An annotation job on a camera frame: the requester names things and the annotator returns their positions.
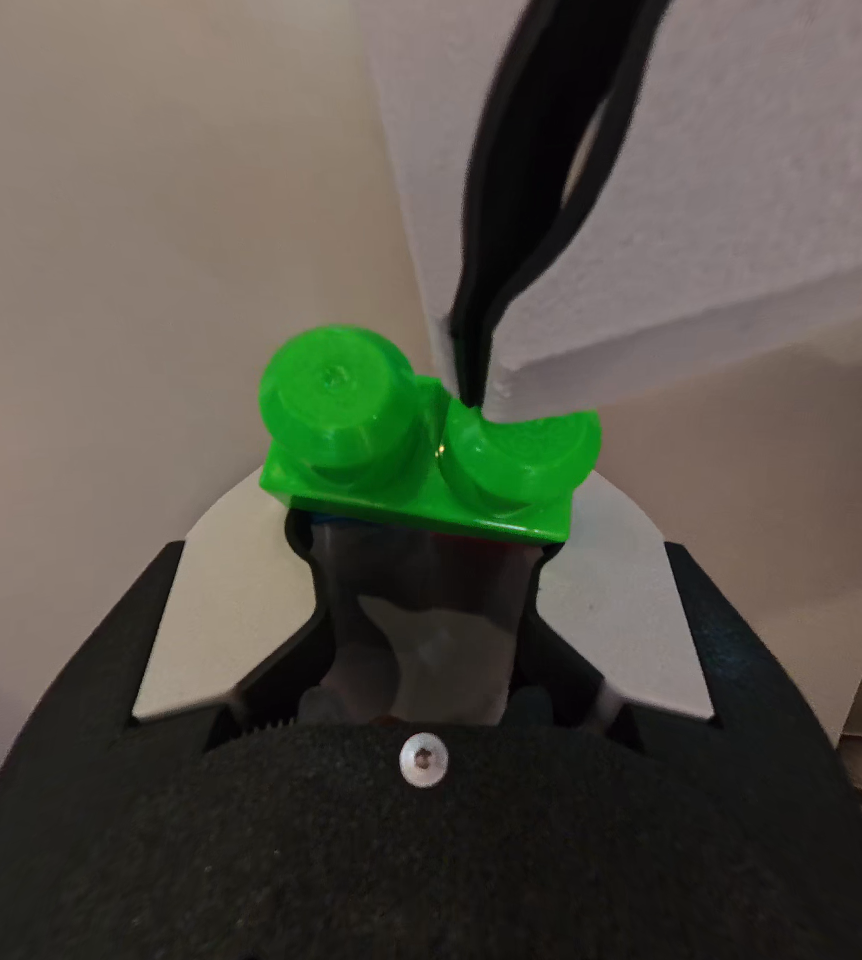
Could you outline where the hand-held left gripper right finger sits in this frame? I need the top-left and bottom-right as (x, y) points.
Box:
(527, 476), (718, 723)

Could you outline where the green mega block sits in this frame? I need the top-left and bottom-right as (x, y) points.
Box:
(257, 323), (606, 543)

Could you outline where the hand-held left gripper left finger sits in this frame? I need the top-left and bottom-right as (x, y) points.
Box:
(130, 476), (328, 723)

